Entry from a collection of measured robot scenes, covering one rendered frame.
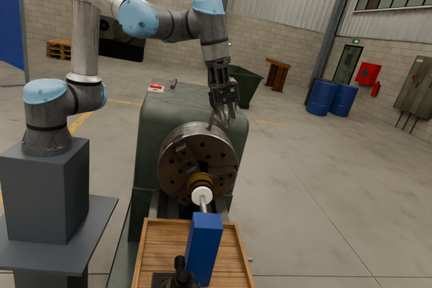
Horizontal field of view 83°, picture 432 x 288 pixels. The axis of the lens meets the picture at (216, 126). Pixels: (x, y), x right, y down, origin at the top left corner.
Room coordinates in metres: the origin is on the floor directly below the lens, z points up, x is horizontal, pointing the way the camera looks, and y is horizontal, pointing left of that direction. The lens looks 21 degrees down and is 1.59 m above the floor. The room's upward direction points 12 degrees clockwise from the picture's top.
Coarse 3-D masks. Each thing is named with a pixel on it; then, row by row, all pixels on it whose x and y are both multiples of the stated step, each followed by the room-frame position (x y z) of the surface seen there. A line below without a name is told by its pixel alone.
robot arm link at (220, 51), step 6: (222, 42) 0.66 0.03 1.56; (228, 42) 0.68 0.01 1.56; (204, 48) 0.66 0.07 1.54; (210, 48) 0.65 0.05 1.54; (216, 48) 0.65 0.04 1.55; (222, 48) 0.66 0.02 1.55; (228, 48) 0.68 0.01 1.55; (204, 54) 0.67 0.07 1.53; (210, 54) 0.65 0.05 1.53; (216, 54) 0.65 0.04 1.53; (222, 54) 0.66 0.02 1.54; (228, 54) 0.67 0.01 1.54; (210, 60) 0.66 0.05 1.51; (216, 60) 0.66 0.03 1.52; (222, 60) 0.67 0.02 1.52
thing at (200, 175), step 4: (200, 172) 0.74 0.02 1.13; (192, 176) 0.73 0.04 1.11; (196, 176) 0.73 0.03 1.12; (200, 176) 0.72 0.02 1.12; (204, 176) 0.73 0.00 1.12; (208, 176) 0.74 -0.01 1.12; (188, 180) 0.73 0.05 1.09; (192, 180) 0.71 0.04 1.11; (196, 180) 0.70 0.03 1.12; (200, 180) 0.71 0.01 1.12; (204, 180) 0.71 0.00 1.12; (208, 180) 0.72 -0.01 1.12; (212, 180) 0.75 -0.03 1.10; (188, 184) 0.73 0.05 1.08; (192, 184) 0.70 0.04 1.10; (196, 184) 0.69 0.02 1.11; (200, 184) 0.68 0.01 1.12; (204, 184) 0.69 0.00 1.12; (208, 184) 0.70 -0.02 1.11; (212, 184) 0.72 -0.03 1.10; (188, 188) 0.73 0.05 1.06; (192, 188) 0.68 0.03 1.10; (212, 188) 0.72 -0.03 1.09; (212, 192) 0.69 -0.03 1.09
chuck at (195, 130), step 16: (192, 128) 0.87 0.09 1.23; (192, 144) 0.81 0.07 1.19; (208, 144) 0.82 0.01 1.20; (224, 144) 0.84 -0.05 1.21; (160, 160) 0.79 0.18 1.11; (176, 160) 0.80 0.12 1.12; (208, 160) 0.83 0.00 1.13; (224, 160) 0.84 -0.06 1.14; (160, 176) 0.79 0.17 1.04; (176, 176) 0.80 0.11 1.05; (176, 192) 0.81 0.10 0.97; (224, 192) 0.85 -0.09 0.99
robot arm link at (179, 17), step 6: (174, 12) 0.66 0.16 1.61; (180, 12) 0.69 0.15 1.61; (186, 12) 0.68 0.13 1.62; (174, 18) 0.64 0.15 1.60; (180, 18) 0.67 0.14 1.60; (186, 18) 0.67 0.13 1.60; (174, 24) 0.64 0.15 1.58; (180, 24) 0.66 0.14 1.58; (186, 24) 0.67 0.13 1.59; (174, 30) 0.64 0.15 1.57; (180, 30) 0.66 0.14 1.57; (186, 30) 0.67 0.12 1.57; (174, 36) 0.66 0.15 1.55; (180, 36) 0.68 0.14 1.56; (186, 36) 0.68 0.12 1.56; (192, 36) 0.68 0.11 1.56; (168, 42) 0.72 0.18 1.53; (174, 42) 0.73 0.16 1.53
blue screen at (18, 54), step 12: (0, 0) 4.58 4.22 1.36; (12, 0) 4.38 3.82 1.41; (0, 12) 4.61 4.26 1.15; (12, 12) 4.40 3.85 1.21; (0, 24) 4.63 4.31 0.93; (12, 24) 4.42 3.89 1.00; (24, 24) 4.28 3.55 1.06; (0, 36) 4.65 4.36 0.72; (12, 36) 4.44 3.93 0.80; (24, 36) 4.27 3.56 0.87; (0, 48) 4.68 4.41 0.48; (12, 48) 4.46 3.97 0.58; (24, 48) 4.26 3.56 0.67; (0, 60) 5.49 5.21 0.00; (12, 60) 4.48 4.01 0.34; (24, 60) 4.25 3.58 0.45; (24, 72) 4.27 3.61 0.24; (12, 84) 4.07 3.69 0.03; (24, 84) 4.21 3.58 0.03
